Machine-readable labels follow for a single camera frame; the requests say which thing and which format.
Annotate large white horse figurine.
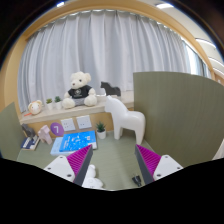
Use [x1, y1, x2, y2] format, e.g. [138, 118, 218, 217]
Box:
[104, 95, 147, 145]

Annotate orange and white plush toy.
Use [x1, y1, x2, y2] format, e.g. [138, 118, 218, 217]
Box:
[27, 99, 44, 116]

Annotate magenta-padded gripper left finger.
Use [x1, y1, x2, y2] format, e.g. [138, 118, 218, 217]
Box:
[43, 144, 94, 187]

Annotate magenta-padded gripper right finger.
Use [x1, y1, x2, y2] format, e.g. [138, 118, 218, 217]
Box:
[134, 144, 184, 185]

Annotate white-grey curtain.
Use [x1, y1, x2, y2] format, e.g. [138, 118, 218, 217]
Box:
[17, 9, 193, 113]

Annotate pink horse figurine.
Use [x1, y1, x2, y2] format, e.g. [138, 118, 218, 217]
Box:
[37, 124, 54, 145]

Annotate bright blue book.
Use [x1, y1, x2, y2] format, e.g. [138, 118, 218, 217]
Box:
[59, 130, 98, 153]

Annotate green partition panel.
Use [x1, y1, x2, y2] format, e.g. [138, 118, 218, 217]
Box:
[133, 71, 224, 168]
[0, 101, 24, 161]

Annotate grey horse figurine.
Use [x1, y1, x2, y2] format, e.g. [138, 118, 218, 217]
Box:
[21, 123, 37, 138]

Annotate white bear-shaped power strip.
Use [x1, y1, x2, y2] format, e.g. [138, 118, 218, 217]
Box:
[81, 164, 104, 190]

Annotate white wall socket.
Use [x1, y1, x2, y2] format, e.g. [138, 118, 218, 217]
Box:
[60, 117, 77, 133]
[75, 114, 93, 130]

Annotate dark blue book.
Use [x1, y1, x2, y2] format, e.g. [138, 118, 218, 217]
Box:
[20, 134, 40, 152]

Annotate ceiling lights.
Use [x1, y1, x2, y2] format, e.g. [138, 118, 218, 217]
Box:
[55, 1, 224, 76]

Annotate small black charger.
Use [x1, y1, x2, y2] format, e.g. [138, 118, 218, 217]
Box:
[131, 174, 143, 187]

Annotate round purple number sign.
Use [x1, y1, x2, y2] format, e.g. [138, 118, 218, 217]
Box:
[49, 122, 65, 138]

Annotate black horse figurine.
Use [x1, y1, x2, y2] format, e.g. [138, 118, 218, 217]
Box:
[100, 80, 122, 98]

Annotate light blue book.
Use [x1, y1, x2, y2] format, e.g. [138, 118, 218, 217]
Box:
[49, 136, 68, 157]

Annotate cream teddy bear black shirt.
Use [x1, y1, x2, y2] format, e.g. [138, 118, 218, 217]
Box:
[61, 71, 98, 110]

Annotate wooden window ledge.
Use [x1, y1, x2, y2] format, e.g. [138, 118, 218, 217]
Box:
[19, 91, 135, 138]

